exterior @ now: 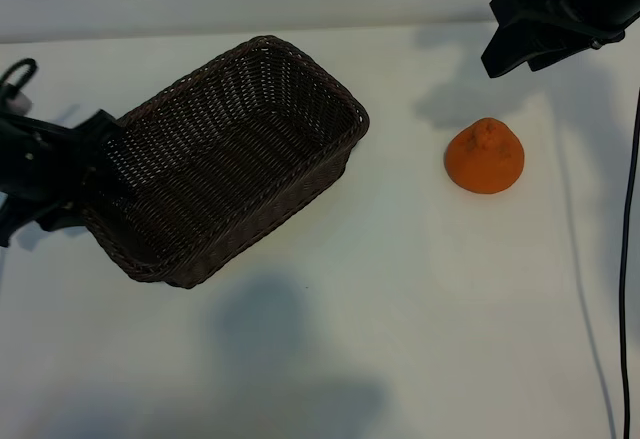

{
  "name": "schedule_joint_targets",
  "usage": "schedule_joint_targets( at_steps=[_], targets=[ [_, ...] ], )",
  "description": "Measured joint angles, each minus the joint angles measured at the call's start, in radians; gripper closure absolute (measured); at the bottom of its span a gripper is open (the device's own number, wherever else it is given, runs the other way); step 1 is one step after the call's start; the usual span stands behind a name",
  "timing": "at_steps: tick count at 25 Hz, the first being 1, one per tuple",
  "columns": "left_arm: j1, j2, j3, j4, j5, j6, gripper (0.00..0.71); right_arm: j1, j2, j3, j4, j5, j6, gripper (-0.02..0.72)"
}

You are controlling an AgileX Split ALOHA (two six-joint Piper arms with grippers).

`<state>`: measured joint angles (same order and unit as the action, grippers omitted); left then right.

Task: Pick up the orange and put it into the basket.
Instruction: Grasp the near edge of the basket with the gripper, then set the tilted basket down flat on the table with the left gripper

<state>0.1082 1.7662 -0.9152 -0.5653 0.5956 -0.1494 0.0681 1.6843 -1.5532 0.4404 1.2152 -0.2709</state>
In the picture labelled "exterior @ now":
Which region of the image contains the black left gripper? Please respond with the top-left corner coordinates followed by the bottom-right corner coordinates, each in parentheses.
top-left (0, 107), bottom-right (124, 233)

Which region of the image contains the bumpy orange fruit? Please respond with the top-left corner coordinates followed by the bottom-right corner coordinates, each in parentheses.
top-left (443, 116), bottom-right (526, 194)

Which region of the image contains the dark brown wicker basket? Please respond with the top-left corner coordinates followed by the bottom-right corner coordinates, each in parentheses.
top-left (79, 34), bottom-right (371, 289)

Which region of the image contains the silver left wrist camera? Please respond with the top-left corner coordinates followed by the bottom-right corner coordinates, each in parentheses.
top-left (5, 89), bottom-right (35, 114)

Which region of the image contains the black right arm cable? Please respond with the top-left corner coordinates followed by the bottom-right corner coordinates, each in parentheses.
top-left (618, 86), bottom-right (640, 439)

